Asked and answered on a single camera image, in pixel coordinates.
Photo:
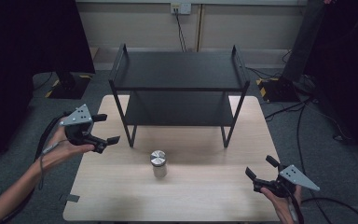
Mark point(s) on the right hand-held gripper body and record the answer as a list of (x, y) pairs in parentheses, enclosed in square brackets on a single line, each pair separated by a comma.
[(295, 177)]

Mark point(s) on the dark tape strip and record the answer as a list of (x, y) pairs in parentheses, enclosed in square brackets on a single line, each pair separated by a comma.
[(72, 198)]

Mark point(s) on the black two-tier metal shelf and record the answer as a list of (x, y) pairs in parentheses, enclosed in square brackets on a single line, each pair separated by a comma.
[(180, 70)]

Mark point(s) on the person's left hand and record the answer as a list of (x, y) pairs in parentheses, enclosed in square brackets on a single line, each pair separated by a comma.
[(60, 149)]

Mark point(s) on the black stand base with hazard tape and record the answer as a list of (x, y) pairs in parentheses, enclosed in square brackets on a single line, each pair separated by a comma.
[(70, 87), (278, 90)]

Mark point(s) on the black curtain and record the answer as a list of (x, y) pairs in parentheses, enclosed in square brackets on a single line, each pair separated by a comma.
[(18, 62), (348, 62)]

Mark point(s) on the dark stand column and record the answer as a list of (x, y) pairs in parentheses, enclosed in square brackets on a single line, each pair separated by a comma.
[(304, 40)]

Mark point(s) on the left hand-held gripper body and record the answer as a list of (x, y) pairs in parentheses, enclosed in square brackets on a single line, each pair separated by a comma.
[(76, 118)]

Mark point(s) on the white wall socket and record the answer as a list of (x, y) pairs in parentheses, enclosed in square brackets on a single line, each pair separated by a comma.
[(181, 8)]

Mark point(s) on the person's right hand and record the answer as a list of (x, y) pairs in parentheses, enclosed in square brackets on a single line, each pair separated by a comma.
[(281, 207)]

